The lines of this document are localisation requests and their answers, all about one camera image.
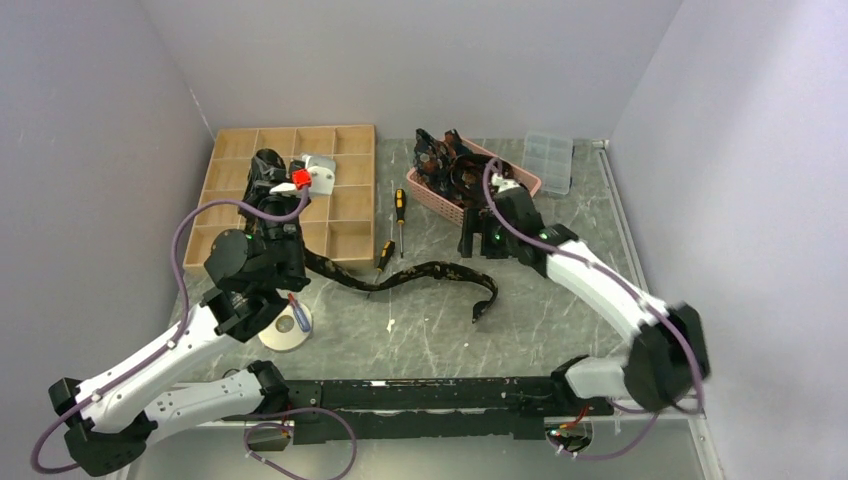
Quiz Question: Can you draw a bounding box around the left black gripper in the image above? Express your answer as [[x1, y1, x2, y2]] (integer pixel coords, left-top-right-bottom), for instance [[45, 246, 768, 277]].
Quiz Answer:
[[236, 157, 307, 285]]

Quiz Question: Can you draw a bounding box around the black gold patterned tie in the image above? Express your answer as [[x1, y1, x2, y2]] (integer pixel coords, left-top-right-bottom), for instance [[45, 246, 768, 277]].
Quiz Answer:
[[304, 250, 499, 323]]

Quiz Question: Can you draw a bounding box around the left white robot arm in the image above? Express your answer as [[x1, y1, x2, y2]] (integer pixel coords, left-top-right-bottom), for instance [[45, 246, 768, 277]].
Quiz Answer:
[[49, 149, 336, 477]]

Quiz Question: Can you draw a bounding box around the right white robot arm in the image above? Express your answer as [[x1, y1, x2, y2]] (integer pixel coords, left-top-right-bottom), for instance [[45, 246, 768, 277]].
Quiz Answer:
[[463, 180, 710, 415]]

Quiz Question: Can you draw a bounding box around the pile of patterned ties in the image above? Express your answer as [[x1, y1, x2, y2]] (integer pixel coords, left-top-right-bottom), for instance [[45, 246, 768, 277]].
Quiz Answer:
[[414, 128, 495, 209]]

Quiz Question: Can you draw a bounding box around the white tape roll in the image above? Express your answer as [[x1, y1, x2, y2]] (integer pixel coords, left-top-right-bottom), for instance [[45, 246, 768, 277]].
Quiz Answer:
[[258, 306, 315, 352]]

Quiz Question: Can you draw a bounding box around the pink plastic basket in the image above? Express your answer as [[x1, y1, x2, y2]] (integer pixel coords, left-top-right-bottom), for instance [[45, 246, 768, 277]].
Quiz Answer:
[[405, 136, 543, 229]]

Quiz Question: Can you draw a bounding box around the upper black yellow screwdriver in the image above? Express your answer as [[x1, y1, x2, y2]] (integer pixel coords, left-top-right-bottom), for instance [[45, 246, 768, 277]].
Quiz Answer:
[[394, 188, 407, 257]]

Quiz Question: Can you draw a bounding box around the black yellow screwdriver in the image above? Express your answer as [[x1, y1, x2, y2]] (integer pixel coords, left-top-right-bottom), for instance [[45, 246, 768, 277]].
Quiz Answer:
[[394, 188, 407, 257], [373, 240, 396, 284]]

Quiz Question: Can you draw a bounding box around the lower black yellow screwdriver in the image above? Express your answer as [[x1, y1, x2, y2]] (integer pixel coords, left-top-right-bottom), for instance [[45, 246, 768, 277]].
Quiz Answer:
[[373, 240, 396, 284]]

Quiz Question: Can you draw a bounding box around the wooden compartment tray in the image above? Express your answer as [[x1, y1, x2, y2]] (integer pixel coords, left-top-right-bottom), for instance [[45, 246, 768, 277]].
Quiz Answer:
[[198, 125, 376, 270]]

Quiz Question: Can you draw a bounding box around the clear plastic organizer box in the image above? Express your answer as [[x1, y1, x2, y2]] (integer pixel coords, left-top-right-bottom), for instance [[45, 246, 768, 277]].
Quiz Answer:
[[522, 131, 574, 195]]

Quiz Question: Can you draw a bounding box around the blue red small screwdriver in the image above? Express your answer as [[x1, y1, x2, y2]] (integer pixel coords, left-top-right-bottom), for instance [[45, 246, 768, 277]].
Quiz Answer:
[[287, 293, 312, 333]]

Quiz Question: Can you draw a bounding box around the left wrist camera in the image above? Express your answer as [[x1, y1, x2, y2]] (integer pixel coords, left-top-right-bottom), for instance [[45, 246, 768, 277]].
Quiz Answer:
[[270, 153, 337, 197]]

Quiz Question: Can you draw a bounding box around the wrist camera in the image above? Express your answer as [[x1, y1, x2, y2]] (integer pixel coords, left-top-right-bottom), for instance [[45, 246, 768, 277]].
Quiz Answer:
[[270, 153, 337, 197], [488, 172, 524, 197]]

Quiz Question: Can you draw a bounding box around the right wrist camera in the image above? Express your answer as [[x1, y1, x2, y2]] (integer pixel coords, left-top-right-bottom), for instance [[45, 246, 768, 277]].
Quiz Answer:
[[488, 172, 524, 197]]

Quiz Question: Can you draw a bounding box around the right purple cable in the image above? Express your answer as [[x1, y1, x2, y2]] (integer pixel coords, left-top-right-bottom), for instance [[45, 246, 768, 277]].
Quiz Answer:
[[482, 157, 705, 462]]

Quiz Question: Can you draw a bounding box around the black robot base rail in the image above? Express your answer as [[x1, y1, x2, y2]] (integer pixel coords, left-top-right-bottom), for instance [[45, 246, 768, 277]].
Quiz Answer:
[[247, 376, 613, 445]]

